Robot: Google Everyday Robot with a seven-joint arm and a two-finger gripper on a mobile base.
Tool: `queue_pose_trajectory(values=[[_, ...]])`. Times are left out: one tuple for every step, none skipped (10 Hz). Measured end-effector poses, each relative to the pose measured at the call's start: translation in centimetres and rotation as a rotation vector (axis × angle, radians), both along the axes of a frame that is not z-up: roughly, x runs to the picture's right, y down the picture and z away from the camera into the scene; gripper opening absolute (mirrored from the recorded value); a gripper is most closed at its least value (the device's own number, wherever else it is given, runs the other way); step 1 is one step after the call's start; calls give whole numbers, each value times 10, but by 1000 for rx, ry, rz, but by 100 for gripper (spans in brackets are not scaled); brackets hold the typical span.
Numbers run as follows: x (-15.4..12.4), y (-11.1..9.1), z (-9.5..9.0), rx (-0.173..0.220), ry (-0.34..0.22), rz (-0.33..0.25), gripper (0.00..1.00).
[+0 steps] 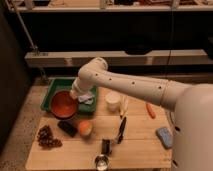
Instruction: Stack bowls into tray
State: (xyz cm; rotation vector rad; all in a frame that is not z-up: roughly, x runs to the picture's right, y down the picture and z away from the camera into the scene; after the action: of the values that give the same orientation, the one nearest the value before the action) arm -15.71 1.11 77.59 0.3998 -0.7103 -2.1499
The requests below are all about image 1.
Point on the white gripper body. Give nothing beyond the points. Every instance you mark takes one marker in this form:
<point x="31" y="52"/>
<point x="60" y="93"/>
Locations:
<point x="79" y="88"/>

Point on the red orange bowl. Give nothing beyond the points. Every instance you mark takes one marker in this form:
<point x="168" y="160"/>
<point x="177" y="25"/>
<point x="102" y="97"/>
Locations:
<point x="63" y="106"/>

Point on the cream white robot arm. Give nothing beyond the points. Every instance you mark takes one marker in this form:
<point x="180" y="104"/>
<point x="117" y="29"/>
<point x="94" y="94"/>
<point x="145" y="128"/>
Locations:
<point x="192" y="105"/>

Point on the green plastic tray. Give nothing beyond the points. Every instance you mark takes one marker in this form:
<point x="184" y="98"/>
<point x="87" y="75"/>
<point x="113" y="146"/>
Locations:
<point x="59" y="84"/>

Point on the light blue cloth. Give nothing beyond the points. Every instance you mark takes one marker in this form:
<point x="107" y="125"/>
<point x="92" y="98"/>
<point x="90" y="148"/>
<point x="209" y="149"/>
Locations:
<point x="86" y="98"/>

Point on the white cup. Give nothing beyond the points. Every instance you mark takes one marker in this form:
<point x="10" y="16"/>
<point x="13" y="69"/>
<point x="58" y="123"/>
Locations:
<point x="113" y="101"/>

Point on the orange peach fruit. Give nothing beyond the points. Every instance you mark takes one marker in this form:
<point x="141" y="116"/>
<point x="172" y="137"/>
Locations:
<point x="85" y="128"/>

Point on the dark brown rectangular block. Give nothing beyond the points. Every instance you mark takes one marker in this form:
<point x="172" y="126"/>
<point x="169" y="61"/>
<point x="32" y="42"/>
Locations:
<point x="67" y="128"/>

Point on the metal shelf rack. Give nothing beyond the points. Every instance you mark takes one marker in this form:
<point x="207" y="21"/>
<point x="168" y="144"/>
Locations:
<point x="63" y="37"/>

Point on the bunch of dark grapes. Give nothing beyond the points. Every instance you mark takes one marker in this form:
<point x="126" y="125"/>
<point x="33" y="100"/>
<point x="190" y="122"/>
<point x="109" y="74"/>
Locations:
<point x="45" y="138"/>

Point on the orange carrot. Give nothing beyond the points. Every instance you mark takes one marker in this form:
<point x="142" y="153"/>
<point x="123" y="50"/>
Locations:
<point x="150" y="111"/>

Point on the metal measuring cup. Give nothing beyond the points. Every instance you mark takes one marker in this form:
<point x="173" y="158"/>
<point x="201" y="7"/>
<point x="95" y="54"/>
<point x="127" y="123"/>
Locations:
<point x="102" y="161"/>

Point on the blue sponge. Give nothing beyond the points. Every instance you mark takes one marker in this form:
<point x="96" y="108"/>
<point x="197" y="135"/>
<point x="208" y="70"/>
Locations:
<point x="165" y="137"/>

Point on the black handled knife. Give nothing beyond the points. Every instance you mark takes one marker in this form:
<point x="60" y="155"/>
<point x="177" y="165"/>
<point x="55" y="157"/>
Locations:
<point x="121" y="130"/>

